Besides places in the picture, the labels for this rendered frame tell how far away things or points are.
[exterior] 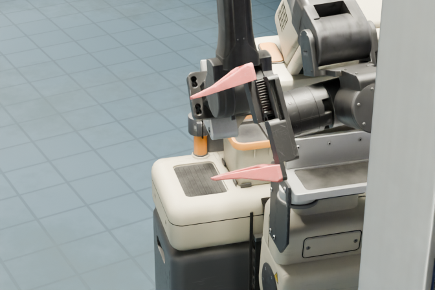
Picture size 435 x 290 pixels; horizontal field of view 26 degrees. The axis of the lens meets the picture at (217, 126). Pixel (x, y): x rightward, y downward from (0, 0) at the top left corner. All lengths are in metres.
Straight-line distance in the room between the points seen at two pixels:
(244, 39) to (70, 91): 3.10
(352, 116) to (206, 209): 1.05
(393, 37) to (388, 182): 0.11
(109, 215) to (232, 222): 1.50
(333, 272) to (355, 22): 0.85
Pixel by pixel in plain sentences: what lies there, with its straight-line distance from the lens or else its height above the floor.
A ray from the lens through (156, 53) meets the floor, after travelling 4.96.
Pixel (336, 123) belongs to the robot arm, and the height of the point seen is 1.39.
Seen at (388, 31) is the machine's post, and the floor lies 1.66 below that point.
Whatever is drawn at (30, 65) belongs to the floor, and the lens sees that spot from 4.89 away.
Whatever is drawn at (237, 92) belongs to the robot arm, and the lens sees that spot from 1.53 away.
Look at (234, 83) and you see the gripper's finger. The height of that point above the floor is 1.45.
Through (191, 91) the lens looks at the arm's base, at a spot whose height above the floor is 1.19.
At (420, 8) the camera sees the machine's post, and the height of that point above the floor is 1.68.
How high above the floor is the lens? 1.89
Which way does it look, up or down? 27 degrees down
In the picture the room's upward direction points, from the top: straight up
